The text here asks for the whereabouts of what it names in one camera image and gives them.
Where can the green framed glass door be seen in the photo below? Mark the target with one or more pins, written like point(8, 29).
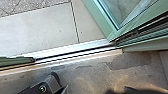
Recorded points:
point(133, 23)

